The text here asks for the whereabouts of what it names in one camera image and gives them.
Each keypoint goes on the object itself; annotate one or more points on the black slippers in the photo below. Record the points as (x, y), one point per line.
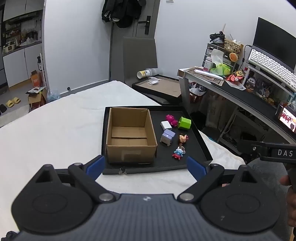
(2, 109)

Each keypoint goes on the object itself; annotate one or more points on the yellow slippers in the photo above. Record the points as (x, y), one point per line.
(12, 102)

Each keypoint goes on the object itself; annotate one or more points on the lit phone screen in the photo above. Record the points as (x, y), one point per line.
(288, 118)

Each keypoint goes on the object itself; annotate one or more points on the black shallow tray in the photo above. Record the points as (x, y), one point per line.
(171, 163)

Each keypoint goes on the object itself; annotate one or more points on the grey drawer organiser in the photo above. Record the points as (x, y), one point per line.
(208, 52)

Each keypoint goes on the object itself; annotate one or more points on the panda figure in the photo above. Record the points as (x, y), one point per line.
(250, 83)

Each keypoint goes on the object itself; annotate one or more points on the white roll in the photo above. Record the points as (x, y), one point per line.
(208, 74)

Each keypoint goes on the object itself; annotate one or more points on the green cube toy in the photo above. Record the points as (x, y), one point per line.
(184, 123)

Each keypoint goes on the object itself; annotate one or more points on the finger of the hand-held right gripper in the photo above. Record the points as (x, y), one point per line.
(246, 144)

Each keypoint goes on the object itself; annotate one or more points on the black monitor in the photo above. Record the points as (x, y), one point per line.
(275, 41)

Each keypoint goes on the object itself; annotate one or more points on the green plastic bag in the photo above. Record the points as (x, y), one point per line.
(220, 69)

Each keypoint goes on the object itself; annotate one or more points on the dark cartoon figure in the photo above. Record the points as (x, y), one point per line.
(263, 89)

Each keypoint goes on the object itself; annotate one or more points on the white cube toy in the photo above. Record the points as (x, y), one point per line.
(166, 125)

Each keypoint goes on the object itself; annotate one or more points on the purple and white box toy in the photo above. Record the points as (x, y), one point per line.
(167, 138)

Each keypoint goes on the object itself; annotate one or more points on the orange cardboard box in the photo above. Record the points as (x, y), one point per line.
(37, 80)

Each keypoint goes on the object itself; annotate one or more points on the brown-haired doll figure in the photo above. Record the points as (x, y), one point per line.
(183, 139)

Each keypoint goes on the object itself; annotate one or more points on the white tissue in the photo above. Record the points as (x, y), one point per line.
(217, 56)

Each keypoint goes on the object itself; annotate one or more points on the person's right hand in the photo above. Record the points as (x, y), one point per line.
(291, 204)

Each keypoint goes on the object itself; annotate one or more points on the white keyboard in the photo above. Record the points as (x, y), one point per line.
(270, 66)

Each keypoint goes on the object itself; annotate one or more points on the black tray with brown base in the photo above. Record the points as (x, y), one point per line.
(166, 89)

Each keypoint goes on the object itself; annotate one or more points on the white yellow cup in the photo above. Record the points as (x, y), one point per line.
(144, 73)

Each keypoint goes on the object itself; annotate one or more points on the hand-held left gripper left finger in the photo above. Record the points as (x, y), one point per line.
(96, 165)

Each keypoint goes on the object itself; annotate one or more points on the red snack packet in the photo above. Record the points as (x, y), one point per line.
(235, 76)

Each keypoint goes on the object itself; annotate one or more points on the brown box with black lid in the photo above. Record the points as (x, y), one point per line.
(37, 97)

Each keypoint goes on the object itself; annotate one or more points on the orange round toy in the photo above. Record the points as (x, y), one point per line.
(233, 57)

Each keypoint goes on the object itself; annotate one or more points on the grey desk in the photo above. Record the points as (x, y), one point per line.
(252, 98)

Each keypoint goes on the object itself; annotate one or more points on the wicker basket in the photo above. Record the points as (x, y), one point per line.
(232, 46)

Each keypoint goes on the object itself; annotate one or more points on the pink toy figure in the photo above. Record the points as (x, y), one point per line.
(171, 120)

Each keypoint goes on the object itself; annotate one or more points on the white kitchen cabinet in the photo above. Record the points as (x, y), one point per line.
(16, 67)

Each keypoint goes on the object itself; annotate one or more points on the white face mask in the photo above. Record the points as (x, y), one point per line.
(153, 81)

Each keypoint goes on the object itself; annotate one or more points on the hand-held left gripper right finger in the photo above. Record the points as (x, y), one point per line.
(196, 165)

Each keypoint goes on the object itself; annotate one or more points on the blue and red toy figure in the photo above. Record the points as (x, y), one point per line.
(178, 153)

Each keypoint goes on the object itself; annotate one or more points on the grey door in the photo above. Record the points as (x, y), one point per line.
(150, 9)

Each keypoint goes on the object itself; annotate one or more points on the black hanging jacket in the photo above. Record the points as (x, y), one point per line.
(122, 11)

